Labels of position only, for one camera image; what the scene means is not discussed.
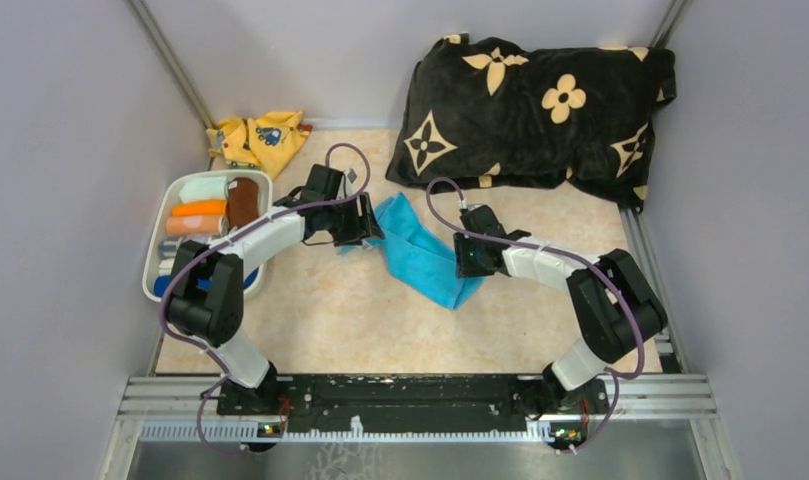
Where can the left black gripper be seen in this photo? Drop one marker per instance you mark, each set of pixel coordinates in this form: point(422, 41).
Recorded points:
point(362, 226)

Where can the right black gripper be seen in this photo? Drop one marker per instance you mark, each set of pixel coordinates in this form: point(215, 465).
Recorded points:
point(464, 267)

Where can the light blue towel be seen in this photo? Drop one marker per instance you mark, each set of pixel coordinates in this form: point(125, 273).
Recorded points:
point(417, 257)

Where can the brown towel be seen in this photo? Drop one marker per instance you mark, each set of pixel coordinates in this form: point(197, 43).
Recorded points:
point(242, 202)

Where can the dark blue towel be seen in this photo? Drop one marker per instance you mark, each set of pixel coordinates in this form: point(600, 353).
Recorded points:
point(251, 279)

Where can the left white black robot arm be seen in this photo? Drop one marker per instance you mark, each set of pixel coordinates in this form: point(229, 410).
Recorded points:
point(203, 304)

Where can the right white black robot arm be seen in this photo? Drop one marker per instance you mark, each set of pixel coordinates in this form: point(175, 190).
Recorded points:
point(616, 308)

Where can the yellow printed cloth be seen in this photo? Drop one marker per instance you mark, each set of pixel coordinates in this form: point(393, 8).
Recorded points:
point(267, 143)

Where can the mint green rolled towel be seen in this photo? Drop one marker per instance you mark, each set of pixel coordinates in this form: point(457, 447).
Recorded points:
point(199, 189)

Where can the black blanket with beige flowers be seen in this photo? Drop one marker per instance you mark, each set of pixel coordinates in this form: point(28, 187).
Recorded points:
point(489, 113)

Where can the orange rolled towel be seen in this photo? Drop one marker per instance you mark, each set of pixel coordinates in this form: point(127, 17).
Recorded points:
point(200, 208)

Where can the salmon rolled towel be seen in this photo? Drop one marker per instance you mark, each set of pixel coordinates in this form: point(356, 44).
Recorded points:
point(210, 225)

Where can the white plastic basket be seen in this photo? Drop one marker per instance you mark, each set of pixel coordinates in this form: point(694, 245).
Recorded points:
point(171, 199)

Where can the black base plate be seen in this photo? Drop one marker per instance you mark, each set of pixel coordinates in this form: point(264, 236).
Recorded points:
point(407, 404)

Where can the aluminium frame rail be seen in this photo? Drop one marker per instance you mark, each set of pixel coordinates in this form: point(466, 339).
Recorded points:
point(184, 409)

